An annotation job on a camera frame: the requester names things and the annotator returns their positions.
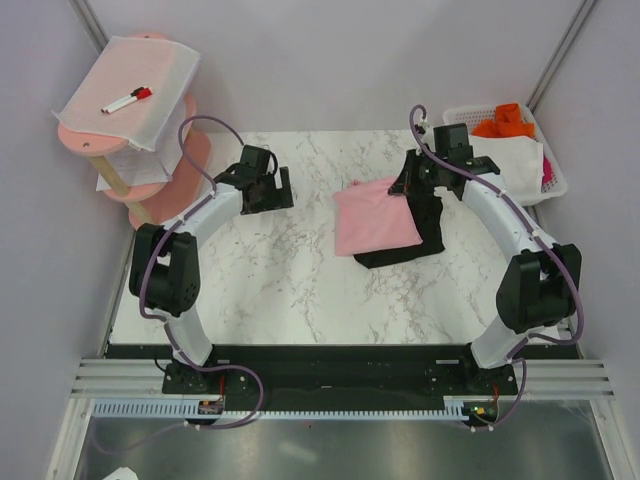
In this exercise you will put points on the white folded cloth in basket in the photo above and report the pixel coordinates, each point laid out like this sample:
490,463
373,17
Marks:
520,160

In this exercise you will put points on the pink tiered wooden stand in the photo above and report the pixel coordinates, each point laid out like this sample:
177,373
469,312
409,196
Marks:
156,203

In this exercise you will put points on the red capped white marker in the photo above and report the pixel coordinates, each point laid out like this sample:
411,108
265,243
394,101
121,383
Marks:
146,92

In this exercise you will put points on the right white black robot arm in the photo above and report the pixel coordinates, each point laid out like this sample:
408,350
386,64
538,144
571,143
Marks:
538,296

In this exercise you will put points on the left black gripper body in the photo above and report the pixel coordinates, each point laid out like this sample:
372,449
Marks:
270,198

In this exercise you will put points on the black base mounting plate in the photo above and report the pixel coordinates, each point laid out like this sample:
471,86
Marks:
437,370

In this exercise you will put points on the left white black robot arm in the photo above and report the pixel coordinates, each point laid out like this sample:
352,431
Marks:
165,273

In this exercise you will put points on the white slotted cable duct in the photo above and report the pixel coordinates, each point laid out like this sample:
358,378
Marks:
195,409

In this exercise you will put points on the white plastic laundry basket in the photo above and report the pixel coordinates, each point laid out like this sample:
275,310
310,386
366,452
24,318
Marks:
471,116

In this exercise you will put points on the orange cloth in basket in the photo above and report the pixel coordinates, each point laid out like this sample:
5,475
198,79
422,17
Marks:
507,123

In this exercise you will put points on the pink t shirt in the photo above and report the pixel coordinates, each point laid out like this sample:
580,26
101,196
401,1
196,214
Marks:
369,219

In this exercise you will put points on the white paper sheets on stand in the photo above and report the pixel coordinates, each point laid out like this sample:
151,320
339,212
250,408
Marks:
141,167

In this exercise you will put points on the black cloth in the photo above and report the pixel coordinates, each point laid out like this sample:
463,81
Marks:
426,213

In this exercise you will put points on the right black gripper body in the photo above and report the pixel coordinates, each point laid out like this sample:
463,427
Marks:
422,171

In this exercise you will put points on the white mesh cloth on stand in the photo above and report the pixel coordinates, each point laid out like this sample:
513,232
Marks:
126,63

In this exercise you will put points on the black capped white marker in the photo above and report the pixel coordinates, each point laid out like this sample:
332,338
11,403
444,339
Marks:
113,104

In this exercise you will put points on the magenta cloth in basket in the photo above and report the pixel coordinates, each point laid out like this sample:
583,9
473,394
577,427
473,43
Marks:
547,171

